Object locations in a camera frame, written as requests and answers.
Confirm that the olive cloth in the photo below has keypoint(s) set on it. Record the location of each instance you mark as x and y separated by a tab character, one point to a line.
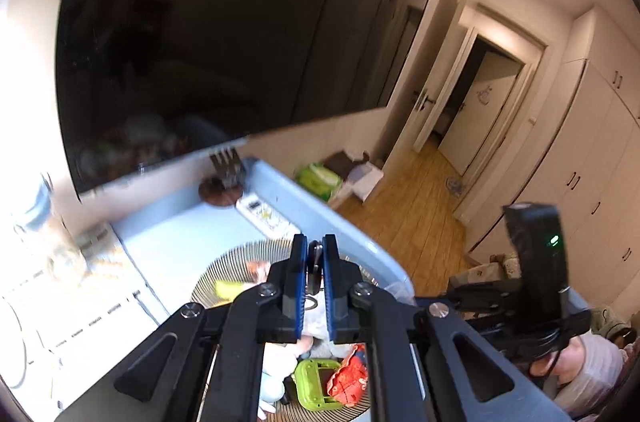
610	324

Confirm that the clear water bottle blue lid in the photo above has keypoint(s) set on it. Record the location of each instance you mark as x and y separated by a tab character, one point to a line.
50	242

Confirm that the light blue plush toy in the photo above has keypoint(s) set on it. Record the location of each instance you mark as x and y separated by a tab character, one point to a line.
272	377

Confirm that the round wooden coaster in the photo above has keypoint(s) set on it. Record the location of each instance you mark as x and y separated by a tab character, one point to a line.
217	194

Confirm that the green tissue pack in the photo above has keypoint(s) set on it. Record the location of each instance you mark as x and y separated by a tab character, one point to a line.
320	179

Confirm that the blue patterned mat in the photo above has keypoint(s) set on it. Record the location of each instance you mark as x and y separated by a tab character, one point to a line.
100	302

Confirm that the brown ribbed glass plate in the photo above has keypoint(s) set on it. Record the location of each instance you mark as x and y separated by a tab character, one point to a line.
225	267

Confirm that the white wardrobe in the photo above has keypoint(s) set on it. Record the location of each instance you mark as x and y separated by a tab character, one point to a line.
575	142

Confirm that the black television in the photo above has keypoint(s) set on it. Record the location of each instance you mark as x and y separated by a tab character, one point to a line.
225	27

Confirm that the brown cardboard box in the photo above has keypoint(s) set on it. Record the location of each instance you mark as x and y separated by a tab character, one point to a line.
345	162

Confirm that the red patterned toy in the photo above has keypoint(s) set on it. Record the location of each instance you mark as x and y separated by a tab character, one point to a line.
347	377

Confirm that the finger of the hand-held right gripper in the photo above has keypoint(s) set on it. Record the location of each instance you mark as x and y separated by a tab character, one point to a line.
450	308
485	287

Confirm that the person's right forearm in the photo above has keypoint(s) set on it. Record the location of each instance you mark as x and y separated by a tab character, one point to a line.
595	372

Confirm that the white cardboard box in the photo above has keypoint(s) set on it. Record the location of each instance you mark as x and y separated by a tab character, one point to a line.
365	182

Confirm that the white remote control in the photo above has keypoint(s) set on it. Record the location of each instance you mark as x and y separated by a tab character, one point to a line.
265	217

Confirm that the green handheld gadget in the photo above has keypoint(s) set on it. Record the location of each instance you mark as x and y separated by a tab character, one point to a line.
310	384

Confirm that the person's right hand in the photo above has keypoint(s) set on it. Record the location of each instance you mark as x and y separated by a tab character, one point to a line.
555	369

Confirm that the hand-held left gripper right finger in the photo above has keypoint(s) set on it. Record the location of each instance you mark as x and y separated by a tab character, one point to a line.
327	282

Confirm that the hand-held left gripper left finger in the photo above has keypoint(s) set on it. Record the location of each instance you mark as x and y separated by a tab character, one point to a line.
300	282

